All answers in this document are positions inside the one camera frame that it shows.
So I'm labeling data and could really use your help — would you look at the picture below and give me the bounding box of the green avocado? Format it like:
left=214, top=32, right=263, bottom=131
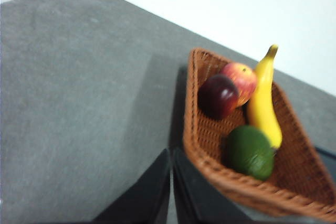
left=226, top=125, right=275, bottom=182

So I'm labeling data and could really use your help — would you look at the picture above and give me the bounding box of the yellow banana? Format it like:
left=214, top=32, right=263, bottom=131
left=246, top=44, right=284, bottom=150

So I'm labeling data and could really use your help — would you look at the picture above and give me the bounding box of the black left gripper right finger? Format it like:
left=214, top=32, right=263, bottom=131
left=172, top=146, right=257, bottom=224

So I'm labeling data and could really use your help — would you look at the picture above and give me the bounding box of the brown wicker basket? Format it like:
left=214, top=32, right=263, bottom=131
left=183, top=47, right=336, bottom=222

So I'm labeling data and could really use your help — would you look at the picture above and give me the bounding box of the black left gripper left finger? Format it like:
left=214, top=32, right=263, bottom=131
left=91, top=147, right=172, bottom=224

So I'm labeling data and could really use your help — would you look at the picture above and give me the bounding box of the red yellow apple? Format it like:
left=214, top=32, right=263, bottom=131
left=219, top=62, right=258, bottom=108

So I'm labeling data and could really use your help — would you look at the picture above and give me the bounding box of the dark red plum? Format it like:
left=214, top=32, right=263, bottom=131
left=198, top=73, right=239, bottom=120

